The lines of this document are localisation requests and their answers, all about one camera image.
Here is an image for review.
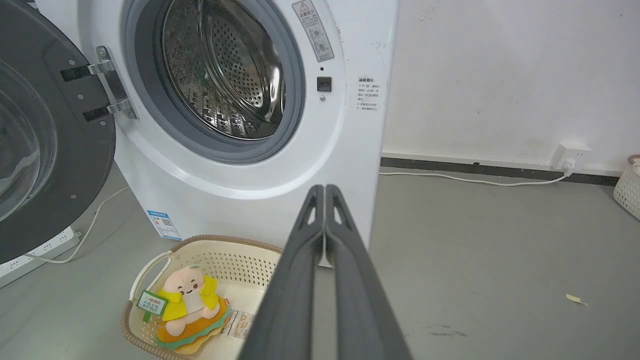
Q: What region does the blue energy label sticker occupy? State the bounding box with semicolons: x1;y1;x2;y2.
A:
146;209;183;241

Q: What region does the white plug with cable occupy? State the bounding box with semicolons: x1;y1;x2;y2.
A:
378;159;576;187

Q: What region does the white power strip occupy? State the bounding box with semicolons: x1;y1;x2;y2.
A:
0;226;82;289

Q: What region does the round dark glass washer door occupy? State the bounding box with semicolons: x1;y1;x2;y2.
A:
0;0;117;265

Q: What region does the white wall socket box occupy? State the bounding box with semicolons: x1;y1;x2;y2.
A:
551;142;592;173

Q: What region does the perforated steel washer drum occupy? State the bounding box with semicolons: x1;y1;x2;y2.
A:
161;0;287;141

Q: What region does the white printed paper card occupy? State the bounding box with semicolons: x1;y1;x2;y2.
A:
220;297;257;341

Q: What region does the white power strip cable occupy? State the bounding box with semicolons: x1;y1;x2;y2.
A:
22;186;131;264

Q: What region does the chrome door hinge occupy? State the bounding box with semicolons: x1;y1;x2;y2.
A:
87;46;137;121

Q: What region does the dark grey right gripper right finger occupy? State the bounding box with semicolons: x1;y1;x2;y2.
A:
325;185;413;360

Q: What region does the white front-load washing machine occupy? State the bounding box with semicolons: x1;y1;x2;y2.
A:
35;0;401;251

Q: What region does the white woven storage basket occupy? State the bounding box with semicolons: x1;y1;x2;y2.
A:
613;155;640;221

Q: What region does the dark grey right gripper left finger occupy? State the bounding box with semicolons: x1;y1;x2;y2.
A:
237;185;325;360

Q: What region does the grey warning sticker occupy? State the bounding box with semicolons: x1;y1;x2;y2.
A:
292;0;335;63

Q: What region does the small printed text sticker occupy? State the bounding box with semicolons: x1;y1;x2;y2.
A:
356;76;381;112

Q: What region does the cream perforated laundry basket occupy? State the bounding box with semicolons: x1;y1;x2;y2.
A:
120;234;283;360

